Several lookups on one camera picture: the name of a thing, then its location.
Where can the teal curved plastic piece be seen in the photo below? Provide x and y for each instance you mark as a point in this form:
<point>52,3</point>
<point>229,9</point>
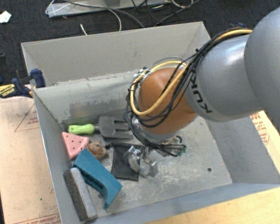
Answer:
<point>97,173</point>

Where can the grey and black sponge block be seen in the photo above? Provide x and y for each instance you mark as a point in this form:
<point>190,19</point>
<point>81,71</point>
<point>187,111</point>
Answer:
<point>80,193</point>

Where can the pink wedge with holes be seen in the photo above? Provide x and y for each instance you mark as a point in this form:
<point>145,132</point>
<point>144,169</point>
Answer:
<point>74,143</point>

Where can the black cloth pouch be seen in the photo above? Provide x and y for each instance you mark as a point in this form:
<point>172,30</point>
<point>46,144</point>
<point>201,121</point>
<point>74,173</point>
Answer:
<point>121,165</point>

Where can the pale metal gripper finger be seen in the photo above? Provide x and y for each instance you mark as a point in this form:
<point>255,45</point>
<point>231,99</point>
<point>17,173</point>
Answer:
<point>135,164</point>
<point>153,170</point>

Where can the grey metal bin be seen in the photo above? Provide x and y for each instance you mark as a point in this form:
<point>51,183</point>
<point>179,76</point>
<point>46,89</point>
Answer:
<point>183,181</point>

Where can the brown toy animal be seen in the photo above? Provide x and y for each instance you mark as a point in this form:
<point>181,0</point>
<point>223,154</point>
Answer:
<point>97,150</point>

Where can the brown cardboard board, red print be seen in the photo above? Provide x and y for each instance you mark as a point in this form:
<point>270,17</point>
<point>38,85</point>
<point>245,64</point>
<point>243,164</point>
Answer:
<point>21,166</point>

